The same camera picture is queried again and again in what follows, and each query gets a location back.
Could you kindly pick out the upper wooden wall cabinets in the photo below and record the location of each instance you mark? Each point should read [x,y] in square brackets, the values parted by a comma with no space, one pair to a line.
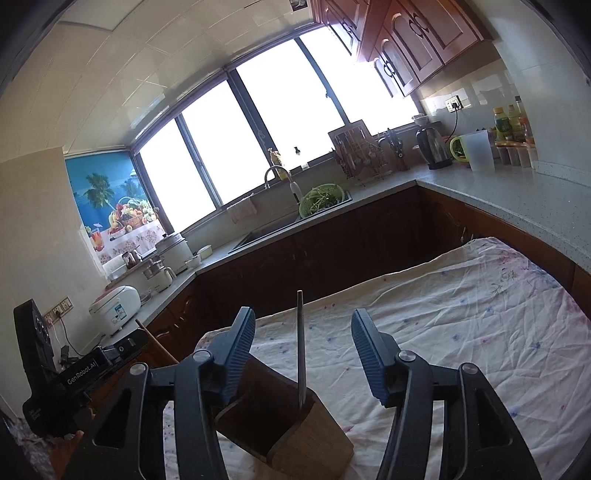
[409,41]

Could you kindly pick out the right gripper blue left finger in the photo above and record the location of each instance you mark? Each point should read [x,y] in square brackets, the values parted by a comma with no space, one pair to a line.
[126,439]

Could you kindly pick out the white plastic jug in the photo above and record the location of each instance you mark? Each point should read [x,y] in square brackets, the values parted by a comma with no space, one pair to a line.
[477,150]

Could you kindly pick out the steel kitchen faucet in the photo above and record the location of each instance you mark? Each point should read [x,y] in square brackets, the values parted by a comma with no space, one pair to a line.
[283,174]

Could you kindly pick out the knife rack with utensils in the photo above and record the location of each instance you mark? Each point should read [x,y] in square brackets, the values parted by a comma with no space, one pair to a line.
[358,153]

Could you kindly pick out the large white cooker pot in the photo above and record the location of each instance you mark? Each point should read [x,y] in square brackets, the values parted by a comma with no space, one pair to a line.
[174,251]

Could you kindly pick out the black electric kettle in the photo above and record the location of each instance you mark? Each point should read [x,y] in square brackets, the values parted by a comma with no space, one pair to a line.
[433,148]

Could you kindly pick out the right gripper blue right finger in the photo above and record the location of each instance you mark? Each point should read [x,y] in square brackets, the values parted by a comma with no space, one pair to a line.
[480,440]

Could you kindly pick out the condiment bottles group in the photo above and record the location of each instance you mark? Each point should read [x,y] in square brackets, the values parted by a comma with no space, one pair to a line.
[514,139]

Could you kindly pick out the white rice cooker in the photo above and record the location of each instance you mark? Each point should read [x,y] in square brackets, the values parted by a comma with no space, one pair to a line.
[114,308]

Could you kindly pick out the wall power outlet strip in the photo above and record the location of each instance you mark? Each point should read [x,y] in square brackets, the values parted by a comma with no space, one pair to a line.
[58,311]

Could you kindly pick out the green colander with vegetables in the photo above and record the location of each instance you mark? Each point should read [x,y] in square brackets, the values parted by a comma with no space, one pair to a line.
[321,198]

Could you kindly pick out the tropical fruit window poster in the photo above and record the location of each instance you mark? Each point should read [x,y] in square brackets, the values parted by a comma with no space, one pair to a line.
[114,207]

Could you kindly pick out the wooden utensil holder box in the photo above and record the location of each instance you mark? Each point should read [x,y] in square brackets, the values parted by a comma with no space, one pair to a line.
[266,420]

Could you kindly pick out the bamboo chopstick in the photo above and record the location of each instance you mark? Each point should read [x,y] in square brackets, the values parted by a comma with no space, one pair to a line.
[157,344]

